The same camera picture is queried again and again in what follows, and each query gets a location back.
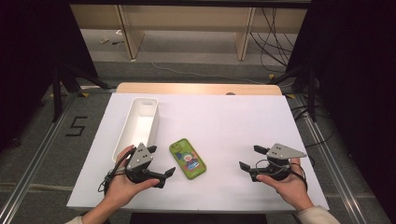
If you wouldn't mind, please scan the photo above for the person's left hand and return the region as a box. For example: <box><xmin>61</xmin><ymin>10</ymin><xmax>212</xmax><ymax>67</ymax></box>
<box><xmin>105</xmin><ymin>145</ymin><xmax>162</xmax><ymax>208</ymax></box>

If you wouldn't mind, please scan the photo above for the bundle of black cables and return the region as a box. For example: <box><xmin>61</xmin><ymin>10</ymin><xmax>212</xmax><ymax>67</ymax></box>
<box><xmin>249</xmin><ymin>7</ymin><xmax>296</xmax><ymax>75</ymax></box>

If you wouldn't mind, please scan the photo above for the white storage box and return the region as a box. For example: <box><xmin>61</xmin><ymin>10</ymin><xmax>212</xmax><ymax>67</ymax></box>
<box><xmin>111</xmin><ymin>97</ymin><xmax>161</xmax><ymax>163</ymax></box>

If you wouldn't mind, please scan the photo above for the aluminium floor rail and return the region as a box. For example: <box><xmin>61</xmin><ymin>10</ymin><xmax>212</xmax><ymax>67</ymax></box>
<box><xmin>294</xmin><ymin>93</ymin><xmax>369</xmax><ymax>224</ymax></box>
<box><xmin>0</xmin><ymin>92</ymin><xmax>79</xmax><ymax>224</ymax></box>

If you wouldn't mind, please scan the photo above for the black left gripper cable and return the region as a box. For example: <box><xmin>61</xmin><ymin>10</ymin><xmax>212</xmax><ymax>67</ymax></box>
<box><xmin>97</xmin><ymin>147</ymin><xmax>138</xmax><ymax>194</ymax></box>

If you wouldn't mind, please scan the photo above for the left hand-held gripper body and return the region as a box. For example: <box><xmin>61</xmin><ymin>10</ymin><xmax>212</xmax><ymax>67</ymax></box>
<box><xmin>125</xmin><ymin>142</ymin><xmax>155</xmax><ymax>185</ymax></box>

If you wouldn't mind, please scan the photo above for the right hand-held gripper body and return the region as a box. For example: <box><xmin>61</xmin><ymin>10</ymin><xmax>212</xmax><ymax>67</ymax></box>
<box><xmin>251</xmin><ymin>143</ymin><xmax>308</xmax><ymax>183</ymax></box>

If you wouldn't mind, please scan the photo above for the person's right hand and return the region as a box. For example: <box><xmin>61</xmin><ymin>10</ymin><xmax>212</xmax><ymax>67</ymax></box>
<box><xmin>256</xmin><ymin>157</ymin><xmax>315</xmax><ymax>213</ymax></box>

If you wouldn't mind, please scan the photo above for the black curtain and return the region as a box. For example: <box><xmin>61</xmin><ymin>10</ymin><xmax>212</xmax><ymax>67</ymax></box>
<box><xmin>285</xmin><ymin>0</ymin><xmax>396</xmax><ymax>218</ymax></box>
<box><xmin>0</xmin><ymin>0</ymin><xmax>100</xmax><ymax>152</ymax></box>

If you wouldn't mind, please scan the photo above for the green cartoon phone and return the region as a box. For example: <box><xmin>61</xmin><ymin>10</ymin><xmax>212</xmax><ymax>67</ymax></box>
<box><xmin>168</xmin><ymin>137</ymin><xmax>207</xmax><ymax>181</ymax></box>

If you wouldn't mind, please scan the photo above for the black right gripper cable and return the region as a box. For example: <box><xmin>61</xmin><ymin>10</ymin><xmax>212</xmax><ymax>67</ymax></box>
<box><xmin>255</xmin><ymin>158</ymin><xmax>310</xmax><ymax>191</ymax></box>

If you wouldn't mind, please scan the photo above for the black floor cable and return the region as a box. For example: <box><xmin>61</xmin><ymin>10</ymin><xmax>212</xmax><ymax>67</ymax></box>
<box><xmin>291</xmin><ymin>104</ymin><xmax>334</xmax><ymax>149</ymax></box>

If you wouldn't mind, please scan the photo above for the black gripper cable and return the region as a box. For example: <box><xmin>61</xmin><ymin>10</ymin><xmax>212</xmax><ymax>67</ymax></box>
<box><xmin>255</xmin><ymin>158</ymin><xmax>310</xmax><ymax>191</ymax></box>
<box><xmin>97</xmin><ymin>147</ymin><xmax>138</xmax><ymax>194</ymax></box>

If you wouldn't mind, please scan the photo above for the white table cover sheet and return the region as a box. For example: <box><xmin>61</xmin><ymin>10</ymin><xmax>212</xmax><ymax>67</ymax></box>
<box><xmin>65</xmin><ymin>92</ymin><xmax>330</xmax><ymax>213</ymax></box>

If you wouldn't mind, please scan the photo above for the beige wooden shelf unit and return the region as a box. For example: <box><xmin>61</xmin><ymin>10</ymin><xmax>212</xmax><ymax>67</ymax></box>
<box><xmin>69</xmin><ymin>3</ymin><xmax>309</xmax><ymax>62</ymax></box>

